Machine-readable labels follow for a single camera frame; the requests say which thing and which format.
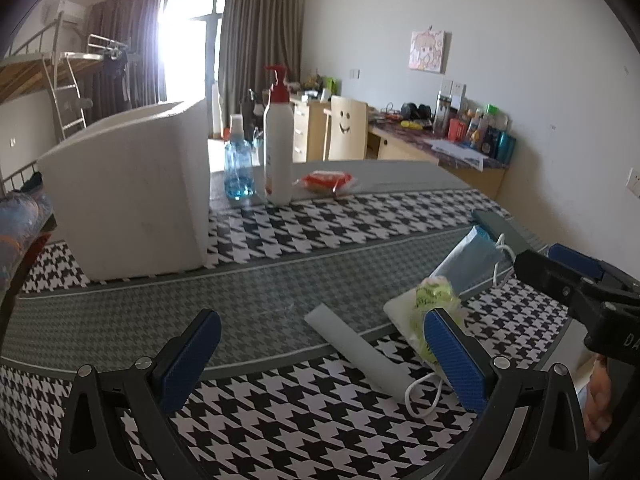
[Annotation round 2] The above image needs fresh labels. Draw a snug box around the green tissue pack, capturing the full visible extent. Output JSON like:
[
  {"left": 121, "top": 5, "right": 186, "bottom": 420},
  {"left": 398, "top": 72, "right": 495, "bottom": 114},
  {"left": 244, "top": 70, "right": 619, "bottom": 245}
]
[{"left": 383, "top": 276, "right": 463, "bottom": 366}]

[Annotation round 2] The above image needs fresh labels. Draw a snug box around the blue surgical face mask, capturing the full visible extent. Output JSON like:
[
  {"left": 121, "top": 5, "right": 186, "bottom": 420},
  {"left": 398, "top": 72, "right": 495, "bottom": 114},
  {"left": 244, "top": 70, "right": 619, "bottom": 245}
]
[{"left": 431, "top": 226, "right": 515, "bottom": 295}]

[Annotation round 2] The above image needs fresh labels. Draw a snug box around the person's right hand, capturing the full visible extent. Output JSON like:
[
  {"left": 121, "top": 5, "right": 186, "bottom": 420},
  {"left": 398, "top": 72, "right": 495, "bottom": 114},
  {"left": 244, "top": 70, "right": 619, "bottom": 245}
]
[{"left": 582, "top": 354, "right": 612, "bottom": 442}]

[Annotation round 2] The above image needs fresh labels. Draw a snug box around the houndstooth tablecloth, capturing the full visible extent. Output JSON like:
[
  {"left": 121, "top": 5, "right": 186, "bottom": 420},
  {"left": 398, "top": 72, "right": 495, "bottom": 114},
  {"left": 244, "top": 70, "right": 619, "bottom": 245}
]
[{"left": 0, "top": 159, "right": 576, "bottom": 480}]

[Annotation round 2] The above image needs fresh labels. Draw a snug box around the white styrofoam box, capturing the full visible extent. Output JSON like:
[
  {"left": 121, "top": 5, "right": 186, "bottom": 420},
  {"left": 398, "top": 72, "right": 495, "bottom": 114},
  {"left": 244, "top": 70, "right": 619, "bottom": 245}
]
[{"left": 37, "top": 100, "right": 210, "bottom": 281}]

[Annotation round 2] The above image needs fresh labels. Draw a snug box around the steel thermos bottle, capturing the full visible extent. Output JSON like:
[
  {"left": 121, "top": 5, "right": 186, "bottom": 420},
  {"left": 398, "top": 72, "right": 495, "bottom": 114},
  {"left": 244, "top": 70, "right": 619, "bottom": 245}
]
[{"left": 433, "top": 91, "right": 451, "bottom": 136}]

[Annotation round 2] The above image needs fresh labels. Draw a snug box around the blue spray bottle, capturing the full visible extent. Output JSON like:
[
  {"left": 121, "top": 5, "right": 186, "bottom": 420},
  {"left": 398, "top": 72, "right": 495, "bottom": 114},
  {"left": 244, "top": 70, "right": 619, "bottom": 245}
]
[{"left": 224, "top": 114, "right": 255, "bottom": 200}]

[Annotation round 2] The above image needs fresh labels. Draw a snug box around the wooden desk with drawers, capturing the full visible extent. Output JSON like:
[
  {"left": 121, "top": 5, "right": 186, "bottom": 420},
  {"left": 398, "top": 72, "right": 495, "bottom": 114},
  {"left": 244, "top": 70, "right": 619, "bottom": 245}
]
[{"left": 291, "top": 96, "right": 506, "bottom": 200}]

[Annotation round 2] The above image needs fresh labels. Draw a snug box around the blue plaid quilt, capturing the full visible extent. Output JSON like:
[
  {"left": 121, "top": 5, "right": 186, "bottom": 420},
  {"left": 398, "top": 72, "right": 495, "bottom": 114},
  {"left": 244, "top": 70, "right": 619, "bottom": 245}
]
[{"left": 0, "top": 188, "right": 52, "bottom": 294}]

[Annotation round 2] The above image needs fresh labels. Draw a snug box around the red snack packet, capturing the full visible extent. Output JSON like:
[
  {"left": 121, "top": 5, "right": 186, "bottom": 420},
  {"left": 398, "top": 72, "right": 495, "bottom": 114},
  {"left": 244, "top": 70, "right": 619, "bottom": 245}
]
[{"left": 294, "top": 170, "right": 358, "bottom": 196}]

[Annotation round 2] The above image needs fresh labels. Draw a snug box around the wooden smiley face chair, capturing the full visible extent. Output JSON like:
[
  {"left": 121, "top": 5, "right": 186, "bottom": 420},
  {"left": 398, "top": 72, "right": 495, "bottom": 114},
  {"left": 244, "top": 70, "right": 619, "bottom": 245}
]
[{"left": 323, "top": 96, "right": 369, "bottom": 160}]

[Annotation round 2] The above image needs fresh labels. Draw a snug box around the white red pump lotion bottle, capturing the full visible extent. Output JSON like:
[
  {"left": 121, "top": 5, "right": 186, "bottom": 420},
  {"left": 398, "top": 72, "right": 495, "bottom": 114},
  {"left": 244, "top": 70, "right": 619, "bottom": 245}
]
[{"left": 264, "top": 65, "right": 294, "bottom": 206}]

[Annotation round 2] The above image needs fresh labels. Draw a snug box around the left brown curtain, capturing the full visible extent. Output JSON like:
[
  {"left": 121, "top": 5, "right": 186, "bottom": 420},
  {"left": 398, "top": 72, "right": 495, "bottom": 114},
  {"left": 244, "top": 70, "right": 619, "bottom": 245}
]
[{"left": 84, "top": 0, "right": 162, "bottom": 124}]

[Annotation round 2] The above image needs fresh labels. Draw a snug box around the brown curtain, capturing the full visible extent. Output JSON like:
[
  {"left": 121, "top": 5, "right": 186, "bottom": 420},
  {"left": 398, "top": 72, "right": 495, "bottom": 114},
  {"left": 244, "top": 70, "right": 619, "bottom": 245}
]
[
  {"left": 218, "top": 0, "right": 304, "bottom": 127},
  {"left": 84, "top": 0, "right": 162, "bottom": 124}
]

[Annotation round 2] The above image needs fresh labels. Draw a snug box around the metal bunk bed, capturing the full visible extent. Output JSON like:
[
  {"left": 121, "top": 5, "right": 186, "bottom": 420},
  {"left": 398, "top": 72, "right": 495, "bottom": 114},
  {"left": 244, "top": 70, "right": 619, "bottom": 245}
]
[{"left": 1, "top": 16, "right": 106, "bottom": 194}]

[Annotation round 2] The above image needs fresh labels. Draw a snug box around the right brown curtain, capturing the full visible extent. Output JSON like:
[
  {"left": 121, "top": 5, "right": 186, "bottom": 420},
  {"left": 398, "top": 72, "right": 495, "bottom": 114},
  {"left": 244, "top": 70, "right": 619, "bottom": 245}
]
[{"left": 218, "top": 0, "right": 304, "bottom": 127}]

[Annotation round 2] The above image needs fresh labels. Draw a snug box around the white air conditioner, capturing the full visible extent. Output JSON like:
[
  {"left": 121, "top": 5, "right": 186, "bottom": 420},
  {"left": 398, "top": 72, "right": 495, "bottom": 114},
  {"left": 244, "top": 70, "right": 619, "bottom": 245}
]
[{"left": 47, "top": 0, "right": 88, "bottom": 25}]

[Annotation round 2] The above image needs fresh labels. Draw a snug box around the pink cartoon wall picture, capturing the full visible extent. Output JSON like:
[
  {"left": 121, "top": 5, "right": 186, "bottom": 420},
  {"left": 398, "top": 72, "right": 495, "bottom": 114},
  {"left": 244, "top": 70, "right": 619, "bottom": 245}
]
[{"left": 408, "top": 29, "right": 445, "bottom": 73}]

